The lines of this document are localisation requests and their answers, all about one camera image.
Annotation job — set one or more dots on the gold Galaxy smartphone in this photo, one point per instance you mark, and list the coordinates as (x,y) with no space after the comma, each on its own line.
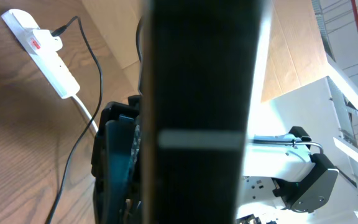
(198,63)

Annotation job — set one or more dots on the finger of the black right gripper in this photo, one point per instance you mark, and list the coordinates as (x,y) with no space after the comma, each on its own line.
(120,173)

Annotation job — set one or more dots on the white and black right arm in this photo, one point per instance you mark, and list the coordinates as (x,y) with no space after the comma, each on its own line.
(291,174)

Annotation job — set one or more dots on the white USB charger plug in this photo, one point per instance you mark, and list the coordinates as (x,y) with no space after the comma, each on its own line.
(41,41)

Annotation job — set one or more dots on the white power strip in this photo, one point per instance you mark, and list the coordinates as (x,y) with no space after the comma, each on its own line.
(51,65)

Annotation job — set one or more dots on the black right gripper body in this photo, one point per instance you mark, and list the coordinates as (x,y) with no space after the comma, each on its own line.
(112,111)

